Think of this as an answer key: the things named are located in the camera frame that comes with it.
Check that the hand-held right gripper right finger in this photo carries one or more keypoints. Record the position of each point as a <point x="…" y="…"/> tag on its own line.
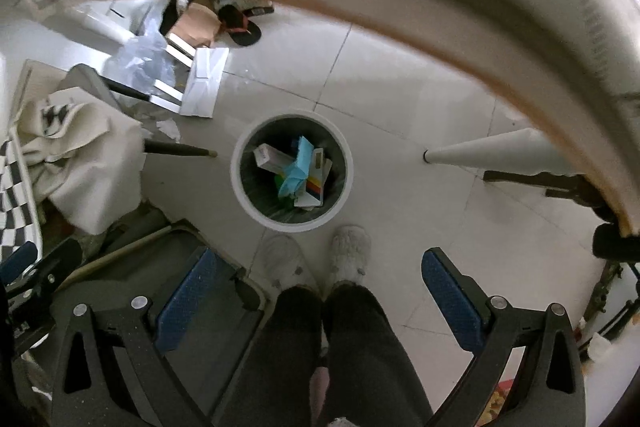
<point x="450" y="302"/>

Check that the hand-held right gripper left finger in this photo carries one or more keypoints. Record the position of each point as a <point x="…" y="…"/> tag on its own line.
<point x="185" y="302"/>

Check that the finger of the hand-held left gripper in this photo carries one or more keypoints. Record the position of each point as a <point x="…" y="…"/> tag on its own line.
<point x="57" y="264"/>
<point x="17" y="259"/>

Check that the round white trash bin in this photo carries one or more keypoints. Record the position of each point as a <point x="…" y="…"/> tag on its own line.
<point x="240" y="187"/>

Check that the long white box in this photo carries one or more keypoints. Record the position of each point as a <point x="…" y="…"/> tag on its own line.
<point x="270" y="156"/>

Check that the white box with rainbow stripes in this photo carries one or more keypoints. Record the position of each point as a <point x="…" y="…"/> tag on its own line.
<point x="315" y="187"/>

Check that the teal and green plastic bag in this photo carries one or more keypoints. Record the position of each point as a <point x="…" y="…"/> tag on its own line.
<point x="300" y="157"/>

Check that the black and white checkered cloth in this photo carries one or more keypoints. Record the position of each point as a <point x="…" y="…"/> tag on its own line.
<point x="15" y="197"/>

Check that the person's right leg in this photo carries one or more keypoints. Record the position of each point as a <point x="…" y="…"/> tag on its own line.
<point x="370" y="347"/>

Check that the person's leg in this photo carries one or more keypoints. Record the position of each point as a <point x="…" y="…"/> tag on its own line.
<point x="370" y="347"/>
<point x="292" y="347"/>

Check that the white fuzzy slipper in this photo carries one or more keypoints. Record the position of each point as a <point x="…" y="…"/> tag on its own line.
<point x="350" y="254"/>
<point x="282" y="259"/>

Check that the checkered and beige cloth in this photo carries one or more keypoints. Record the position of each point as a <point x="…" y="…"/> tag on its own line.
<point x="75" y="157"/>

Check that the person's left leg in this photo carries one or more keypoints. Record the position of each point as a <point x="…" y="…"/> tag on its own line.
<point x="292" y="347"/>

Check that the grey chair with black legs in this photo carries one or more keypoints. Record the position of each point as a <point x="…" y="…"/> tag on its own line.
<point x="175" y="150"/>

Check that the crumpled white paper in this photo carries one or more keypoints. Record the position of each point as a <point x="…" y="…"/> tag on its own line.
<point x="167" y="128"/>

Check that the white flat box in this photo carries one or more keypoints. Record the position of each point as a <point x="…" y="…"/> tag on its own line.
<point x="202" y="82"/>

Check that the clear plastic bag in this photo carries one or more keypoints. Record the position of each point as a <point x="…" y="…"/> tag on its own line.
<point x="140" y="57"/>

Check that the black slipper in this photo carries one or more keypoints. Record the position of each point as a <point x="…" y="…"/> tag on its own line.
<point x="240" y="34"/>

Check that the brown paper bag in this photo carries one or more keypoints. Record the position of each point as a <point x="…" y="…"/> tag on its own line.
<point x="197" y="24"/>

